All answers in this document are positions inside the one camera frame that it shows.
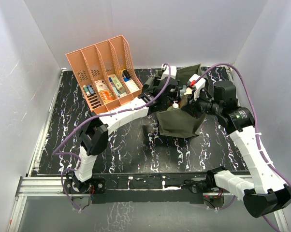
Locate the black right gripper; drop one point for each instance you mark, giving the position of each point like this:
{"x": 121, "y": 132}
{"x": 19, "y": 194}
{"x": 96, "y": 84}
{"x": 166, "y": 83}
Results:
{"x": 193, "y": 108}

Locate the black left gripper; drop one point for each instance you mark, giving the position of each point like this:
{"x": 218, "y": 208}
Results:
{"x": 171, "y": 97}

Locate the yellow round pump bottle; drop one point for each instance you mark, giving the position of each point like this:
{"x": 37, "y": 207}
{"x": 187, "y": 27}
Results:
{"x": 174, "y": 106}

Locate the brown pump bottle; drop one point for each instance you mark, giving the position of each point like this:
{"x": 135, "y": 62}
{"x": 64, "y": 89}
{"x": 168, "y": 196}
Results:
{"x": 188, "y": 91}

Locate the green canvas bag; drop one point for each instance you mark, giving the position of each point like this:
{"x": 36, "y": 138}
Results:
{"x": 178, "y": 123}

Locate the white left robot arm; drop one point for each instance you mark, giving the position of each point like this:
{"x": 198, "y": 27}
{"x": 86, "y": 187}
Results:
{"x": 94, "y": 134}

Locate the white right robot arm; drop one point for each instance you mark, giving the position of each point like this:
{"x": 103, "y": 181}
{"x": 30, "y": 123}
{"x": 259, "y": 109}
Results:
{"x": 268, "y": 192}

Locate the white blue box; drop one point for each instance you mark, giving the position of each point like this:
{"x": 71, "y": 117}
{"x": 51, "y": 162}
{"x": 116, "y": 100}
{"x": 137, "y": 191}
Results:
{"x": 131, "y": 85}

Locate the green white small box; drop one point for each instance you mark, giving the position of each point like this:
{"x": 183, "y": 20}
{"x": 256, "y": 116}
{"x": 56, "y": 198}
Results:
{"x": 117, "y": 85}

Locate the orange white snack packet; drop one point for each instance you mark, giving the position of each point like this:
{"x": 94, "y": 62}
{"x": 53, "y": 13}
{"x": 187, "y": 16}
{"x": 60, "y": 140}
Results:
{"x": 104, "y": 92}

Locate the orange plastic file organizer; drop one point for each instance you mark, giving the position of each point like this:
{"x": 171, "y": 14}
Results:
{"x": 105, "y": 74}

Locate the small vials set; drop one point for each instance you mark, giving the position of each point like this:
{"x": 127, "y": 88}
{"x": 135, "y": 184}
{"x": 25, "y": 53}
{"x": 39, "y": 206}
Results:
{"x": 88, "y": 90}

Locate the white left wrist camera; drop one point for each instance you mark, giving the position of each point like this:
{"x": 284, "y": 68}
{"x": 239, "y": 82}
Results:
{"x": 166, "y": 71}

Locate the black front mounting rail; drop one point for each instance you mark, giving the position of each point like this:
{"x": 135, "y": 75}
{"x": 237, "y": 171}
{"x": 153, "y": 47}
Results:
{"x": 145, "y": 187}

